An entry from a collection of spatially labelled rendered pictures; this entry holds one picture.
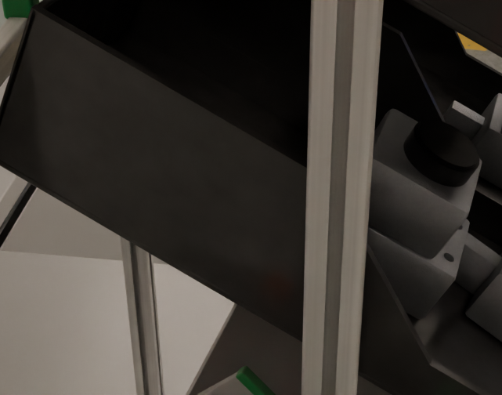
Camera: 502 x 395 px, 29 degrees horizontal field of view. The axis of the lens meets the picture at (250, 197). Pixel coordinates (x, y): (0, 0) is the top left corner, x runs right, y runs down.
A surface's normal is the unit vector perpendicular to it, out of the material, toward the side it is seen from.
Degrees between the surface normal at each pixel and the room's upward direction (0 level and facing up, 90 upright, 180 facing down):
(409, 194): 90
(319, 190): 90
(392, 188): 90
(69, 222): 90
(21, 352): 0
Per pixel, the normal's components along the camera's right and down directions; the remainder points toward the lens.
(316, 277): -0.15, 0.55
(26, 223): 0.99, 0.07
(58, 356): -0.01, -0.83
